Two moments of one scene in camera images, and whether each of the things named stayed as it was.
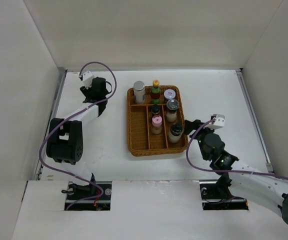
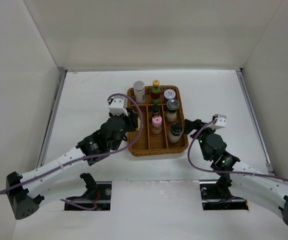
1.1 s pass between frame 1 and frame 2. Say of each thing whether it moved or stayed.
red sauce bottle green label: stayed
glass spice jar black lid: stayed
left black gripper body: moved
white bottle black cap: stayed
